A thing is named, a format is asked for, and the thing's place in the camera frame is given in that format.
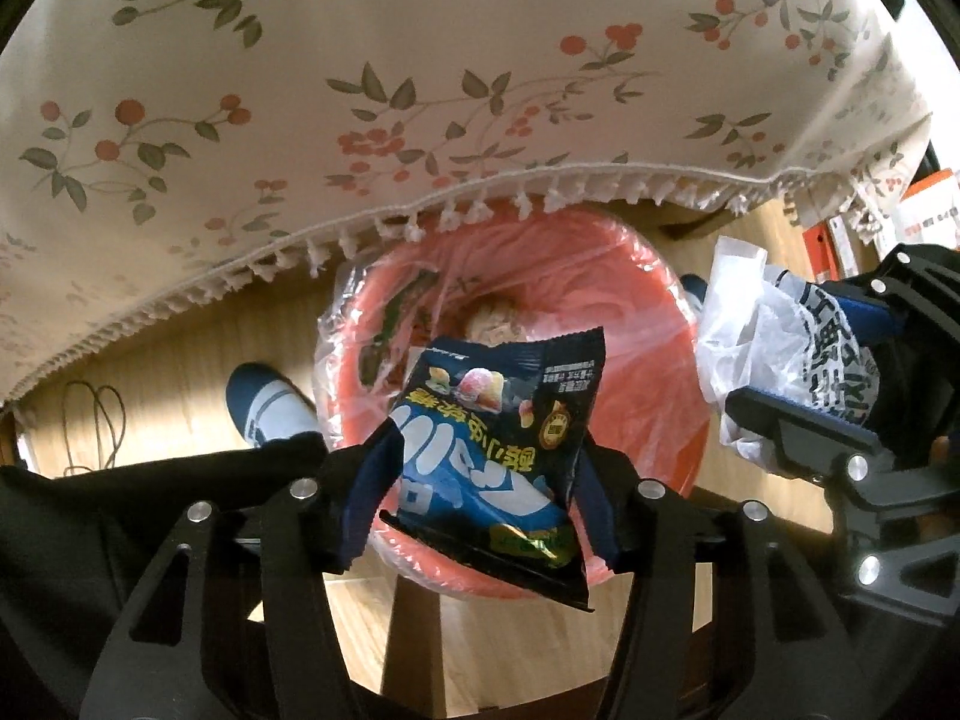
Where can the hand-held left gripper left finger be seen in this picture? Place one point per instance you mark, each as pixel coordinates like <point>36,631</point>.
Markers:
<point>367,495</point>

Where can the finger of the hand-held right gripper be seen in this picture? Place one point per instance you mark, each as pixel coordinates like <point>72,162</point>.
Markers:
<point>870,315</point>
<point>810,427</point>

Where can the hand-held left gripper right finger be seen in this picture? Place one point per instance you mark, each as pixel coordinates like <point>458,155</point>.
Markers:
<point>600,510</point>

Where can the white printed plastic bag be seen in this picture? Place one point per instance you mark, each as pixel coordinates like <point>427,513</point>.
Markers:
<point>765,330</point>

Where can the dark blue snack packet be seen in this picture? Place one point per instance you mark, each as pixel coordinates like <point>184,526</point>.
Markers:
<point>487,450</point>

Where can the red basin with plastic liner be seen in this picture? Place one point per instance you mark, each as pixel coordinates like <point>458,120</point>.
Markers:
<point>652,330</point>

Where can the brown paper ball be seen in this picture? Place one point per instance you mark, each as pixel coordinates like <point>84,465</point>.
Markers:
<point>491,322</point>

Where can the orange white carton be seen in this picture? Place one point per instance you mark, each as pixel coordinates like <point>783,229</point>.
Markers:
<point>930,202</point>

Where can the person's left foot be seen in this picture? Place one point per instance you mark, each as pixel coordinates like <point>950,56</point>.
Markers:
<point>270,405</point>

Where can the person's foot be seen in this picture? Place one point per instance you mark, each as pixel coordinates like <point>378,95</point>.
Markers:
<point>694,291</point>
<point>270,405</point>

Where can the person's right foot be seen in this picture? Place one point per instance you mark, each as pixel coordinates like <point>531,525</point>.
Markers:
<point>694,291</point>

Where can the floral bedspread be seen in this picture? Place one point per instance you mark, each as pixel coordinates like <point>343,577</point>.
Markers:
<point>375,52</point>

